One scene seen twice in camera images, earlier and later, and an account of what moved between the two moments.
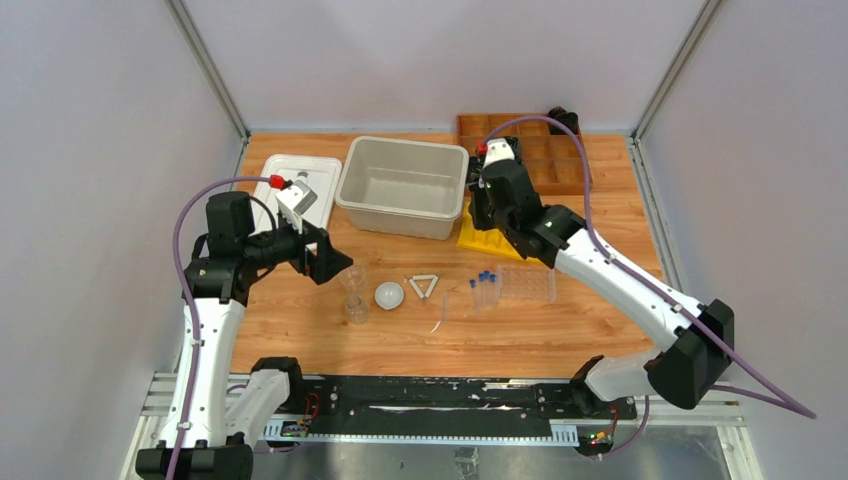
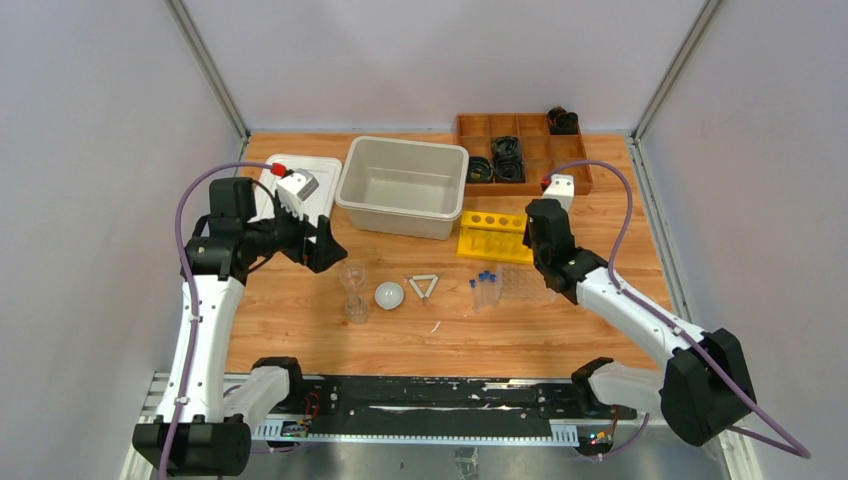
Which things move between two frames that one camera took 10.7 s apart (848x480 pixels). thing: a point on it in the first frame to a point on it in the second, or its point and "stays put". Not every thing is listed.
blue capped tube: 472,284 stays put
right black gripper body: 483,212 to 540,258
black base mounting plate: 455,402 stays put
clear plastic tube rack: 524,285 stays put
